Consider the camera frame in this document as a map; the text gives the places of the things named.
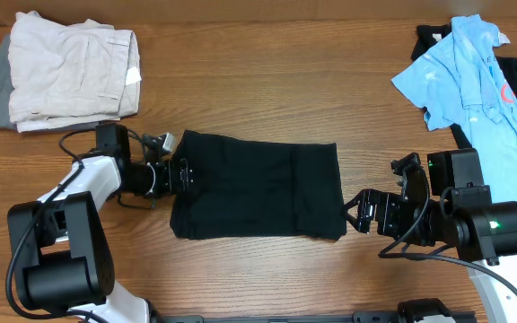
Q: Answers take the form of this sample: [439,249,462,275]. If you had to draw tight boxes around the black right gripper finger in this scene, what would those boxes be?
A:
[345,212,371,234]
[344,188,375,214]

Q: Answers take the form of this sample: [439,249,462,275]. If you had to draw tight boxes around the plain black t-shirt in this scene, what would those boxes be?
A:
[170,130,346,240]

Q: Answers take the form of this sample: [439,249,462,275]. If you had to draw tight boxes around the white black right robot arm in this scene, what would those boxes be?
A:
[345,148,517,322]

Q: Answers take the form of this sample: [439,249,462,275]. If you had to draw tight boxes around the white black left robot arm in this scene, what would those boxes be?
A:
[5,124,192,323]

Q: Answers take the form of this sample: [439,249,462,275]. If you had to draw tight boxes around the folded beige shorts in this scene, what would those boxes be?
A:
[8,11,142,132]

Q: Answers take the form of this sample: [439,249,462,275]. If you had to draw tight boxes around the light blue t-shirt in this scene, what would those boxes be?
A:
[392,14,517,202]

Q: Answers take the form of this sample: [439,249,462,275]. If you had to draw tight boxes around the black logo t-shirt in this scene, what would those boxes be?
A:
[411,24,517,97]

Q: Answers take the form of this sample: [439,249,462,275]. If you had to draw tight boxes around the folded grey garment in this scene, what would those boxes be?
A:
[0,34,110,132]

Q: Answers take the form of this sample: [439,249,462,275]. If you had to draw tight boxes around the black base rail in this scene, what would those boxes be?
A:
[159,309,479,323]

